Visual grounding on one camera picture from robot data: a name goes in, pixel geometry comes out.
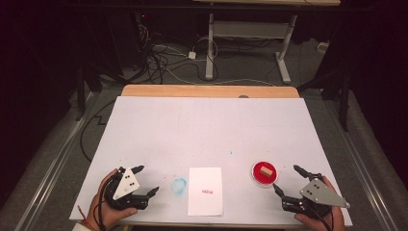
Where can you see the wooden stamp block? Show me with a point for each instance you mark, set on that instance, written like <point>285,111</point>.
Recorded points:
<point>265,172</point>

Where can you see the white power adapter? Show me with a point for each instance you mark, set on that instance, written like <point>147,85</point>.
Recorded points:
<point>192,55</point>

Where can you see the white-framed desk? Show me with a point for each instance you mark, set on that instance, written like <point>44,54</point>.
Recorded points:
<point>250,29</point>

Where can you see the person's left hand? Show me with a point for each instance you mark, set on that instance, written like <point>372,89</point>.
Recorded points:
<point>110,215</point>

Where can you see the person's right hand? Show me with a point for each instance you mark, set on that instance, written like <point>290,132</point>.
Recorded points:
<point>324,221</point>

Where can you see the white paper sheet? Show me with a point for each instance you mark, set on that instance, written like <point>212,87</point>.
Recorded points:
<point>205,183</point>

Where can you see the white board mat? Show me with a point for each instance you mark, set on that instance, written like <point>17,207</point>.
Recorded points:
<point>205,131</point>

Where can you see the round red ink pad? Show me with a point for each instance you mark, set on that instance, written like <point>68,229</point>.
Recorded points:
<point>256,179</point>

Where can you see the white floor box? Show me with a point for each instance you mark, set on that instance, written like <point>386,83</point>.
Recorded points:
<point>322,47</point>

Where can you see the black metal stand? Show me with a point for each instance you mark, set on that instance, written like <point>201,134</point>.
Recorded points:
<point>344,96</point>
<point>80,96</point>

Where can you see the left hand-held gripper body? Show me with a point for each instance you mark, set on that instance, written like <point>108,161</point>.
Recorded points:
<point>126,187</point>

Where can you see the aluminium rail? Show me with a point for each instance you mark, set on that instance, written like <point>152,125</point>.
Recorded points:
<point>54,166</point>
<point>362,166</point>

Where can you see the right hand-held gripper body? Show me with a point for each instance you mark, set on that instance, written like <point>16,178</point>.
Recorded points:
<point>320,195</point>

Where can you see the wooden table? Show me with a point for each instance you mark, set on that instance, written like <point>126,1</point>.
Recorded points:
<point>208,90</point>

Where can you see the grey round table grommet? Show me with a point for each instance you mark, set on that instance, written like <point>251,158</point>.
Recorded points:
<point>243,96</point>

